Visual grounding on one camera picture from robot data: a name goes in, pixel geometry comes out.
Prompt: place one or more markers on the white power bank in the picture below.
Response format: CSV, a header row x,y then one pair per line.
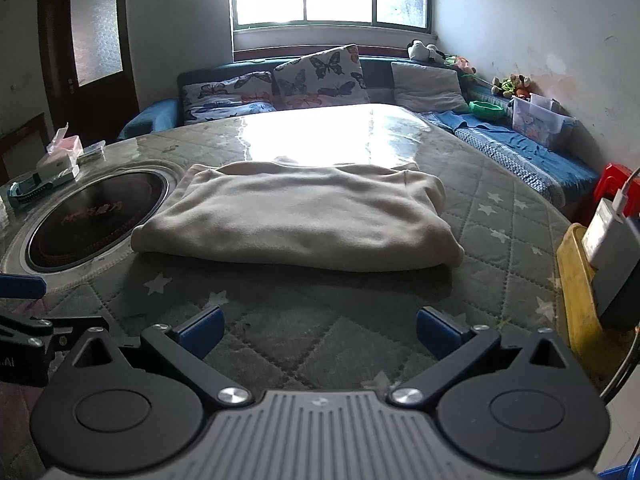
x,y
602,232

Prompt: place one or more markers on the wooden door with frosted glass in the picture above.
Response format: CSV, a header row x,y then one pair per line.
x,y
95,30

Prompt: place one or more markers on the group of small plush toys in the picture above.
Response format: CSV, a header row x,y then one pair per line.
x,y
510,86

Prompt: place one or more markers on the red plastic stool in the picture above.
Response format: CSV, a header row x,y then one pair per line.
x,y
612,185

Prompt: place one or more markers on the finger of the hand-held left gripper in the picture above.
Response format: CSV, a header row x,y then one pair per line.
x,y
45,330
22,286

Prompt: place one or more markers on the teal and black brush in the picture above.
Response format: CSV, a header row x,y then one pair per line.
x,y
30,190

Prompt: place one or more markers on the plain grey cushion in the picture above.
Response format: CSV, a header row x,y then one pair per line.
x,y
430,87

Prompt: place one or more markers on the blue sofa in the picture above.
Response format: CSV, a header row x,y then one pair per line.
x,y
530,155

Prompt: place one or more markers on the large butterfly print cushion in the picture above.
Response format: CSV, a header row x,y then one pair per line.
x,y
320,77

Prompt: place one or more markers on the white power adapter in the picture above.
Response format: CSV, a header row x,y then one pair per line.
x,y
620,290

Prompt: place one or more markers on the panda plush toy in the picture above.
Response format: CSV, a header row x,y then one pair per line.
x,y
425,52

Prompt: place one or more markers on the pink tissue box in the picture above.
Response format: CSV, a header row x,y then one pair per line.
x,y
65,142

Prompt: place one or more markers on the flat butterfly print cushion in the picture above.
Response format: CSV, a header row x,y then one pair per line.
x,y
225,97

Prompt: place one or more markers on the yellow wooden chair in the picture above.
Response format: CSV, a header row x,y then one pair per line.
x,y
580,300

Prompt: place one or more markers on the green plastic bowl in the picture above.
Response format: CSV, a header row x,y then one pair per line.
x,y
487,111

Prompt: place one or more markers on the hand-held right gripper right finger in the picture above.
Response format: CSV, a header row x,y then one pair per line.
x,y
435,332

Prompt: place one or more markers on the clear plastic storage box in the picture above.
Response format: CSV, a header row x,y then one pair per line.
x,y
542,122

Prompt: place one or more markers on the cream knit garment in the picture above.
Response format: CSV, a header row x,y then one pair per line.
x,y
300,215

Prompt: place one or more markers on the colourful plush toy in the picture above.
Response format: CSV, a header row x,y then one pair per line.
x,y
461,65

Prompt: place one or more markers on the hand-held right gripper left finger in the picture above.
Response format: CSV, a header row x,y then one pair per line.
x,y
202,332

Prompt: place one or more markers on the round black induction cooker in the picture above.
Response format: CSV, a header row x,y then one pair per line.
x,y
95,220

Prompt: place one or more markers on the small green box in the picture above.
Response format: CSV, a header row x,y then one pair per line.
x,y
91,151

